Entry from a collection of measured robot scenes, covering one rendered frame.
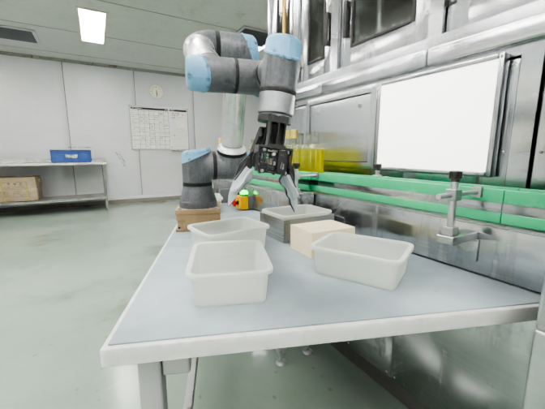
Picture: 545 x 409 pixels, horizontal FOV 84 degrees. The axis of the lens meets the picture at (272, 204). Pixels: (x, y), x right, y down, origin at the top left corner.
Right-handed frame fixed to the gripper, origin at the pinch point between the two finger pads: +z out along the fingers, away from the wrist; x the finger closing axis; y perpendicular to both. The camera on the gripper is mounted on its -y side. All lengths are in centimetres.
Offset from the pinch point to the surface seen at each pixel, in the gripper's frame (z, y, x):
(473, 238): 2, 6, 51
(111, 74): -138, -611, -215
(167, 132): -43, -641, -107
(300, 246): 13.5, -19.2, 16.9
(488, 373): 46, -3, 79
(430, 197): -6, -9, 50
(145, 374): 28.9, 14.7, -19.9
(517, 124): -29, -4, 69
